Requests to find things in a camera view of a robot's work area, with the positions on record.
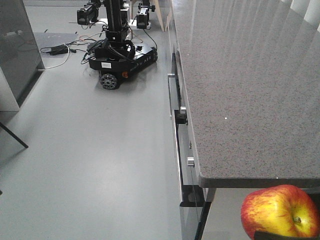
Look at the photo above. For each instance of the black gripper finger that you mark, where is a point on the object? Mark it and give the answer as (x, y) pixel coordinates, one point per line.
(260, 235)

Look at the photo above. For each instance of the red yellow apple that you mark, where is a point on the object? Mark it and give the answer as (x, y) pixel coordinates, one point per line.
(283, 210)

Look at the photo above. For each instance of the black mobile robot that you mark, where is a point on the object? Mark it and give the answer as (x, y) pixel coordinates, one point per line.
(116, 57)

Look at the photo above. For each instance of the black power adapter with cable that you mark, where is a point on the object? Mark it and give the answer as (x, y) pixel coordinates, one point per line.
(61, 49)

